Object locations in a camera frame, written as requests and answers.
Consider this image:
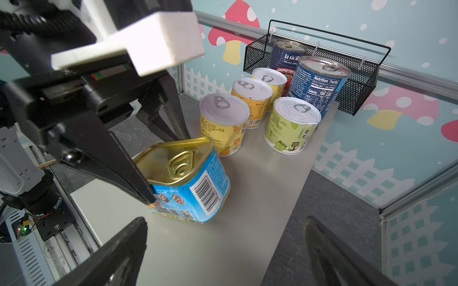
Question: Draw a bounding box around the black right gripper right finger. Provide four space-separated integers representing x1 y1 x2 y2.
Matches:
304 216 395 286

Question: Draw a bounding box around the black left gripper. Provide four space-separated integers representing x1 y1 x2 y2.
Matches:
3 56 190 205

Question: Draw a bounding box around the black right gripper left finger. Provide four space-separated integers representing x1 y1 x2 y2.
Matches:
55 217 148 286

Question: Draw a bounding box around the gold rectangular spam tin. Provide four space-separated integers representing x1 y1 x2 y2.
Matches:
134 137 231 224

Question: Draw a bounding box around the green can white lid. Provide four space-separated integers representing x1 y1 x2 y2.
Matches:
264 97 322 156

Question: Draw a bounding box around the dark blue red label can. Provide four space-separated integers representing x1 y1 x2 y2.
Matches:
268 39 308 97

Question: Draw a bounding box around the blue label tin can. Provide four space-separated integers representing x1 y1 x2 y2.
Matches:
287 56 352 117

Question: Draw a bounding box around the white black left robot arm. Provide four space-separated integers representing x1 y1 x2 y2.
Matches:
1 1 205 220

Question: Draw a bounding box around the grey metal cabinet counter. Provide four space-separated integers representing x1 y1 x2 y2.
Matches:
72 103 338 286

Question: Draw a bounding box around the white slotted cable duct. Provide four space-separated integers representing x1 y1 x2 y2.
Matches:
1 210 55 286

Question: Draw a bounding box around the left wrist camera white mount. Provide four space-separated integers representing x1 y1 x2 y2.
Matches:
51 1 205 76

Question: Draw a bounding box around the black wire mesh basket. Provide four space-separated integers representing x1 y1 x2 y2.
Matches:
243 20 391 116

